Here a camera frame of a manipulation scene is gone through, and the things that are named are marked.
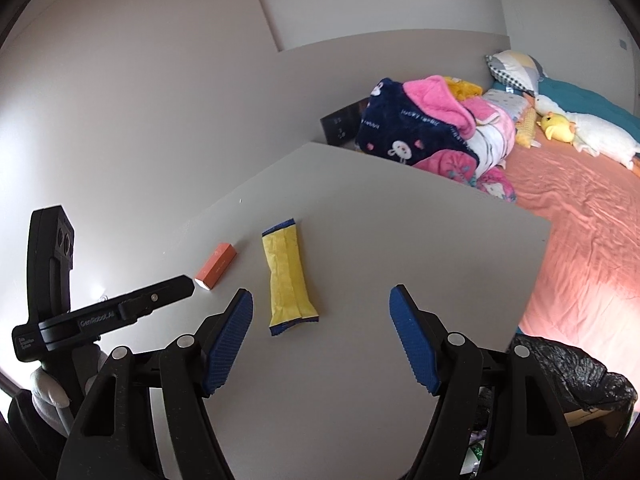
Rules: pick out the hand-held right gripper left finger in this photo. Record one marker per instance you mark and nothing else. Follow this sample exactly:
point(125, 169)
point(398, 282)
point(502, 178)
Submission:
point(230, 340)

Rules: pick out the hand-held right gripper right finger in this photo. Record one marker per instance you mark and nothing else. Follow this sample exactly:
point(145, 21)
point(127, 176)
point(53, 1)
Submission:
point(415, 340)

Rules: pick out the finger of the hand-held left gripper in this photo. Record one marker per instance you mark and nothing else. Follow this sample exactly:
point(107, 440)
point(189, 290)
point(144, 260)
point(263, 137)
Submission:
point(160, 297)

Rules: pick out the orange small box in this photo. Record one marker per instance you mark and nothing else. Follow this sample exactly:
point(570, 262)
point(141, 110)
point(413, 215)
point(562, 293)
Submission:
point(216, 265)

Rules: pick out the yellow snack packet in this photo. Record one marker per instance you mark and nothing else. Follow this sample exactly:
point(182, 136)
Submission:
point(287, 280)

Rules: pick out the bin with black bag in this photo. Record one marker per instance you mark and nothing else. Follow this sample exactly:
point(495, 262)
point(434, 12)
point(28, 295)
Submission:
point(565, 365)

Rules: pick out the person's left hand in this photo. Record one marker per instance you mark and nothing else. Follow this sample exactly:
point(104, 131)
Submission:
point(47, 390)

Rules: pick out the beige nightstand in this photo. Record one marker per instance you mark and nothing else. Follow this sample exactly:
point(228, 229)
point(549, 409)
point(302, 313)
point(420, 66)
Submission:
point(375, 240)

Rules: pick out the bed with orange sheet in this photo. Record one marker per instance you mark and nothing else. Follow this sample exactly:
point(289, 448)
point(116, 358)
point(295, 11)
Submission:
point(585, 220)

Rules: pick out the navy hooded blanket pink lining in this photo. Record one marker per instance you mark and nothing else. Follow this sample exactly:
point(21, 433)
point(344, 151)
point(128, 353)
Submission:
point(400, 125)

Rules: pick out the pink and white blanket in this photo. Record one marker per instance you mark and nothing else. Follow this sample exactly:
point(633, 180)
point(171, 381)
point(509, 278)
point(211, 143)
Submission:
point(492, 135)

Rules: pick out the yellow dotted long pillow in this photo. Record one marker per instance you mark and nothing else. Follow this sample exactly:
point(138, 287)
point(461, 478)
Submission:
point(526, 127)

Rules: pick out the yellow duck plush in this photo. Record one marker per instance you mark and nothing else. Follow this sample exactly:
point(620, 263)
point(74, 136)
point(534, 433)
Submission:
point(557, 127)

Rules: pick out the light printed pillow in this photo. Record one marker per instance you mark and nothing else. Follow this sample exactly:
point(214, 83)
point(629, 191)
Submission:
point(505, 100)

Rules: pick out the yellow garment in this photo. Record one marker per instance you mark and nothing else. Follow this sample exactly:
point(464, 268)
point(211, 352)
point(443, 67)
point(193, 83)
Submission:
point(467, 89)

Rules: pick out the white goose plush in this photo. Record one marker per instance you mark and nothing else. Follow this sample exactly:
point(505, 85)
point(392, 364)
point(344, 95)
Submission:
point(600, 132)

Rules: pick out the patchwork pillow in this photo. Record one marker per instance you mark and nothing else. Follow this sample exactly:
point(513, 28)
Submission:
point(515, 67)

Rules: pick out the teal pillow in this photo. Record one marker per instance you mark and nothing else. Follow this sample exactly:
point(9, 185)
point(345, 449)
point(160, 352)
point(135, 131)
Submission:
point(590, 100)

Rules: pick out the black wall panel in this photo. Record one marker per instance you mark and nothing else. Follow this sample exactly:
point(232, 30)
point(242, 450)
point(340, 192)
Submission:
point(342, 125)

